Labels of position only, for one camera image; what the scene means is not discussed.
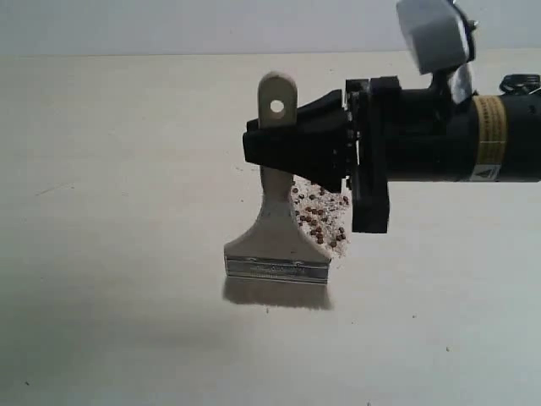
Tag brown seeds and white grains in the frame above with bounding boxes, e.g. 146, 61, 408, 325
289, 176, 352, 260

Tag white bristle wooden paint brush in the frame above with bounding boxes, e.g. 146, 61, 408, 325
223, 72, 331, 309

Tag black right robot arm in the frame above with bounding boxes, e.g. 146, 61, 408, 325
243, 76, 540, 233

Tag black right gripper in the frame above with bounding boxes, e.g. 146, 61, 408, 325
243, 76, 476, 233

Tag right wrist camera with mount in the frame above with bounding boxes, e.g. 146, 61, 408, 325
396, 0, 478, 105

